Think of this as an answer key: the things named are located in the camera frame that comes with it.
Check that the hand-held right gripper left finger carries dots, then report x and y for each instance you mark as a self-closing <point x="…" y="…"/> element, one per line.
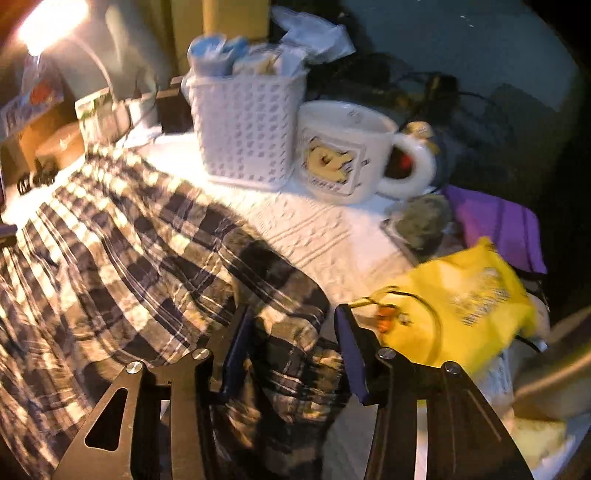
<point x="235" y="344"/>

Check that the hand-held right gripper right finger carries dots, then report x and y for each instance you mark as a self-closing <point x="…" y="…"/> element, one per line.
<point x="352" y="353"/>

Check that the plaid pants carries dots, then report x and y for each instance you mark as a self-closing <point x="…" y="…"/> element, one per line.
<point x="138" y="258"/>

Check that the yellow duck pouch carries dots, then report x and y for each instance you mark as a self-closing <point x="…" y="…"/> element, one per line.
<point x="461" y="304"/>

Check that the white textured tablecloth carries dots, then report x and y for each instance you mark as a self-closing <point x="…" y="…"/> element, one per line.
<point x="300" y="230"/>

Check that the dark green packet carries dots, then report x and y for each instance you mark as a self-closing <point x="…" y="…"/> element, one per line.
<point x="422" y="221"/>

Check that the purple cloth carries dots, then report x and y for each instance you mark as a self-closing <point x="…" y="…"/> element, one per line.
<point x="498" y="221"/>

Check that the white plastic basket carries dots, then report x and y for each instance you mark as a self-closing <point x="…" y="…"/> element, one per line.
<point x="244" y="134"/>

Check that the white mug with yellow print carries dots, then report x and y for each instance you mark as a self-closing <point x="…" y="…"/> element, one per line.
<point x="332" y="134"/>

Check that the small yellow duck figure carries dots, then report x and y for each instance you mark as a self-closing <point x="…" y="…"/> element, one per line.
<point x="420" y="131"/>

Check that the black charger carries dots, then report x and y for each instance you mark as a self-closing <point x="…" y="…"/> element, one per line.
<point x="175" y="113"/>

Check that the brown bowl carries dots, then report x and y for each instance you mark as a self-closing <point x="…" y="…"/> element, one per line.
<point x="60" y="145"/>

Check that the milk carton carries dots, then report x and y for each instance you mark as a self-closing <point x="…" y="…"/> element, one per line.
<point x="94" y="113"/>

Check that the blue face masks in plastic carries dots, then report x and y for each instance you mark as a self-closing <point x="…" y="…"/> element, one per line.
<point x="217" y="53"/>

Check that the colourful printed packet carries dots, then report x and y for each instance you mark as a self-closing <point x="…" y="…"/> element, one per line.
<point x="32" y="99"/>

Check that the yellow curtain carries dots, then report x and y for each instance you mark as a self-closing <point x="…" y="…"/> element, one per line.
<point x="235" y="18"/>

